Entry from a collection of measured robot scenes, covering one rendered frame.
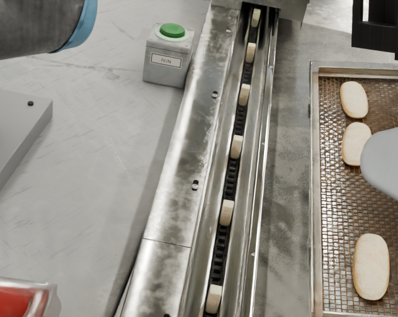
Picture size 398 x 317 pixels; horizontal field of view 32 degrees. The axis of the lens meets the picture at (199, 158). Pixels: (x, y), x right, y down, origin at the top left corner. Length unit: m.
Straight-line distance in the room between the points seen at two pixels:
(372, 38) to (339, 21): 1.18
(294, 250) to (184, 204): 0.15
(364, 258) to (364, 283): 0.04
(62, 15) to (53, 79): 0.28
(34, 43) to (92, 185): 0.20
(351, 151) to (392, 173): 0.63
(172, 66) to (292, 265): 0.41
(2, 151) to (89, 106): 0.20
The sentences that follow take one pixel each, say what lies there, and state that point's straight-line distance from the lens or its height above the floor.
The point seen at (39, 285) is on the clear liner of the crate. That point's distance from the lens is 0.64.
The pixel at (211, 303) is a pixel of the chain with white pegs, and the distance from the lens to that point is 0.74.
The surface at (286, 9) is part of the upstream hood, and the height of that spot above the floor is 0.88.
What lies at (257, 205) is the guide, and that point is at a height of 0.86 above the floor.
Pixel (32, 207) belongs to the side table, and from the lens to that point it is 0.87.
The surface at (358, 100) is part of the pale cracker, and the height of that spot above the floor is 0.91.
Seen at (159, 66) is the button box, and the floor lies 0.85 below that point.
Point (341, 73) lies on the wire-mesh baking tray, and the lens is 1.10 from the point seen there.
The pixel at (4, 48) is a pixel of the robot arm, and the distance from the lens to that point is 0.84.
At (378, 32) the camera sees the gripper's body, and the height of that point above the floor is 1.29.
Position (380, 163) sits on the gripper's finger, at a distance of 0.28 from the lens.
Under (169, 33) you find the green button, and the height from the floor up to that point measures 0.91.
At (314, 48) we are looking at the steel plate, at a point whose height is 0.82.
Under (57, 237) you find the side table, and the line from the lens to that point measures 0.83.
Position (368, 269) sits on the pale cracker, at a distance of 0.75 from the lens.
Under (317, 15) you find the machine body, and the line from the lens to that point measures 1.48.
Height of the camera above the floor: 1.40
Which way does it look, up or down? 37 degrees down
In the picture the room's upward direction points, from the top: 10 degrees clockwise
